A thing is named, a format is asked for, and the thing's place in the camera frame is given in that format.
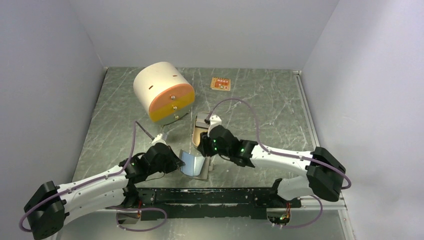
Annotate cream cylindrical drawer box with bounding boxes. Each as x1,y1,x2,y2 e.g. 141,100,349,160
133,61,195,126

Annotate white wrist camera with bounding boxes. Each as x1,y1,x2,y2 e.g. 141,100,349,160
204,114,222,129
151,133,168,146

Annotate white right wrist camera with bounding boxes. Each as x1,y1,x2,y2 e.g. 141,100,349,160
204,114,222,129

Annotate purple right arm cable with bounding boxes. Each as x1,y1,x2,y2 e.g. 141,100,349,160
205,97,353,190

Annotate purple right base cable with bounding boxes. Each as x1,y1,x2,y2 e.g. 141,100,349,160
269,193,324,230

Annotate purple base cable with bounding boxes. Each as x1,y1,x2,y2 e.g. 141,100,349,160
269,193,324,230
115,205,169,233

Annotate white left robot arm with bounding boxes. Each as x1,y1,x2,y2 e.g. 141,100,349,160
19,143,184,240

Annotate gold oval tray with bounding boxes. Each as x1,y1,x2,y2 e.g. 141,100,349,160
192,118,212,155

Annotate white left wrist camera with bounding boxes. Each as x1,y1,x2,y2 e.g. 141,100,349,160
151,133,168,146

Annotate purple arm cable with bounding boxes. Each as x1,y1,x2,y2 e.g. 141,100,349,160
205,97,353,190
18,120,157,233

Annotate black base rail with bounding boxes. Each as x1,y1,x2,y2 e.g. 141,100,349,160
121,187,302,220

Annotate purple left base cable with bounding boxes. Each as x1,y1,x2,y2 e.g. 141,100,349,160
115,205,169,233

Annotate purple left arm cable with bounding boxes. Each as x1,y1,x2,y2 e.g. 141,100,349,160
18,120,157,233

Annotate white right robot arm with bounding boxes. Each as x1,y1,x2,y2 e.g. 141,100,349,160
196,125,346,207

